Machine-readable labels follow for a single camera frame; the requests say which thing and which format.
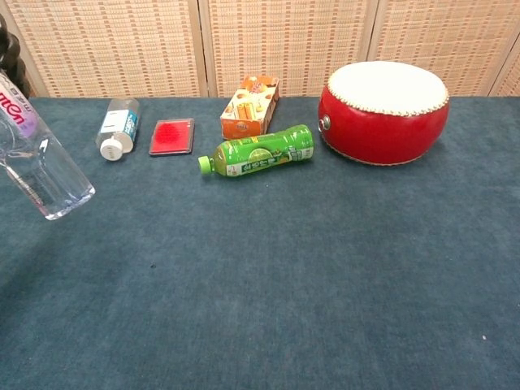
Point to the transparent plastic water bottle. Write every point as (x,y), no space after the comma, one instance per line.
(44,162)

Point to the green tea bottle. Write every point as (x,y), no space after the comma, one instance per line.
(264,152)

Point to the blue felt table cover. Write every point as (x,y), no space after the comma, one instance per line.
(260,264)

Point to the clear bottle blue white label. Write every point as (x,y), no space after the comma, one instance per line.
(118,126)

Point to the red ink pad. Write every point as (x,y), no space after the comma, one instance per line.
(172,136)

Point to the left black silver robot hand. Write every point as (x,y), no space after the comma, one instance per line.
(14,57)

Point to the red drum white skin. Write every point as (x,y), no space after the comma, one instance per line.
(382,122)

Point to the orange snack box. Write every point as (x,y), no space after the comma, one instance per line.
(250,109)

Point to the woven bamboo screen panel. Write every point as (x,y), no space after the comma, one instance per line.
(113,44)
(510,81)
(459,36)
(288,36)

